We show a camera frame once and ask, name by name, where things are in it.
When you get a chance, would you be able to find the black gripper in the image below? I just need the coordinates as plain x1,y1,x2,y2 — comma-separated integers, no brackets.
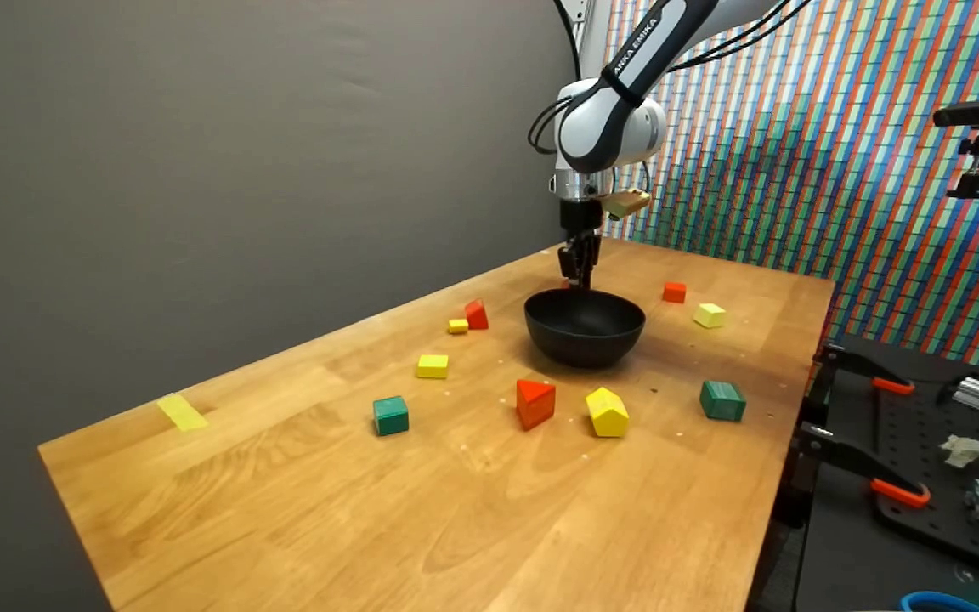
557,200,600,291

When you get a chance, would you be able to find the orange-red block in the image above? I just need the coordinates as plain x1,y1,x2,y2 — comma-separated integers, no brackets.
664,284,687,302

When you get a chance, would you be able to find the small red block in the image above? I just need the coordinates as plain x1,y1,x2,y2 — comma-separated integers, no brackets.
467,301,489,331

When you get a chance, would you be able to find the small yellow block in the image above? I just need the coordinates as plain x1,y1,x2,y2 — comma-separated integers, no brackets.
446,318,469,336

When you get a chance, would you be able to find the large red block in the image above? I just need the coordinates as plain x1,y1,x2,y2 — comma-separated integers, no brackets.
516,382,557,431

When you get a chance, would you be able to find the small green block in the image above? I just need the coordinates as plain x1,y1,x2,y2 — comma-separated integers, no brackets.
372,396,411,436

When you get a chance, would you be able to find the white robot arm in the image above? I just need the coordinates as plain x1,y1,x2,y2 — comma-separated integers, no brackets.
550,0,763,291

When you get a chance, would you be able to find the black bowl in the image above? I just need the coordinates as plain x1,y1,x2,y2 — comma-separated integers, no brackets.
523,291,646,369

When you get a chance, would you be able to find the pale yellow block far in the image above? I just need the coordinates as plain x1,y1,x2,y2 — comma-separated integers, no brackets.
694,302,728,331

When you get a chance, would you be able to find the large yellow block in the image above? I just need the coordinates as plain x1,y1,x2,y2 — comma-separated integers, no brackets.
586,387,632,439

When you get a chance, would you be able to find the large green block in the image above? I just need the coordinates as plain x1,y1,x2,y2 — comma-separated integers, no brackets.
701,382,746,421

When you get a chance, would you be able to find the black perforated side table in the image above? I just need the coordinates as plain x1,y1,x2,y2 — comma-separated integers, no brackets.
755,341,979,612

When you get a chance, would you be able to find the robot cable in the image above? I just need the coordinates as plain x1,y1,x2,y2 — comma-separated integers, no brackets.
523,97,572,160

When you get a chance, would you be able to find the black clamp orange handle far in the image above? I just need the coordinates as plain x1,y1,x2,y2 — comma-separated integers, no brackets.
813,343,914,399

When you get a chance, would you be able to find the black clamp orange handle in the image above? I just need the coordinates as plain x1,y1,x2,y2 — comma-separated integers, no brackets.
813,343,914,399
796,427,932,512

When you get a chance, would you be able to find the black clamp orange handle near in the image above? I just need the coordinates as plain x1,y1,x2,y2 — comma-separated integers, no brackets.
796,427,932,512

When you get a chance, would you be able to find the blue scissors handle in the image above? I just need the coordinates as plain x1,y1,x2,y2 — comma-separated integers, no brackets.
898,591,979,612

